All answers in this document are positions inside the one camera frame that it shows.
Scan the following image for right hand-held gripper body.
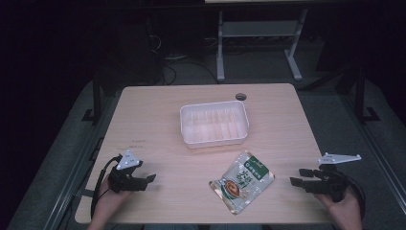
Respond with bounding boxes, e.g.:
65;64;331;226
313;152;363;203

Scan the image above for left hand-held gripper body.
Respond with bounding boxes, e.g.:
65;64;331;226
107;149;148;194

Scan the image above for green and silver seasoning pouch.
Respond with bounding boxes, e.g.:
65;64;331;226
208;149;276;216

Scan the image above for white plastic container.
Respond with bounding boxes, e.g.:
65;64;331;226
179;100;250;150

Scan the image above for person's left hand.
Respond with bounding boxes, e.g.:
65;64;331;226
90;178;134;225

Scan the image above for person's right hand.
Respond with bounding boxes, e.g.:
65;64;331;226
313;187;364;225

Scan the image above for black metal stand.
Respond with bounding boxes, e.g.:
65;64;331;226
80;75;103;125
353;65;382;125

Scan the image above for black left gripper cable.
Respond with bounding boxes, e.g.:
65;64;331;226
90;154;124;220

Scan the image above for grey metal rail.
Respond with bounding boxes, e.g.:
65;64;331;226
42;95;120;230
343;95;406;207

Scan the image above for black floor cables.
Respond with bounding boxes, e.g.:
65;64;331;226
161;54;222;86

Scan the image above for white metal table frame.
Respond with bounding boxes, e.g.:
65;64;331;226
215;9;309;83

